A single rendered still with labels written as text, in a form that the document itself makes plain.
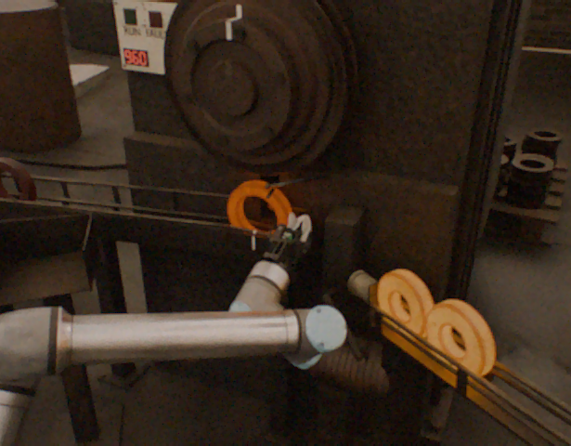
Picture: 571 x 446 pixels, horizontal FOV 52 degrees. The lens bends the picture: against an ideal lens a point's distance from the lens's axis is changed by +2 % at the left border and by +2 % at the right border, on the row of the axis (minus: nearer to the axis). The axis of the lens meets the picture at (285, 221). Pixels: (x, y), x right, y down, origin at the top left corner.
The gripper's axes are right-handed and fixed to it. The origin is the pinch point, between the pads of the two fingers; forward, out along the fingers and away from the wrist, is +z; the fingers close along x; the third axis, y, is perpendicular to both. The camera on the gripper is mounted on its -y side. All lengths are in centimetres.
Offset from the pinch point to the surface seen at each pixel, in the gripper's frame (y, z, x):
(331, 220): 6.1, -3.5, -9.2
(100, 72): -155, 266, 329
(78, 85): -141, 224, 316
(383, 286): 2.9, -16.7, -26.0
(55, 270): -6, -31, 61
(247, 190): 7.7, -0.8, 15.0
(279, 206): 5.3, -1.8, 5.9
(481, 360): 8, -32, -49
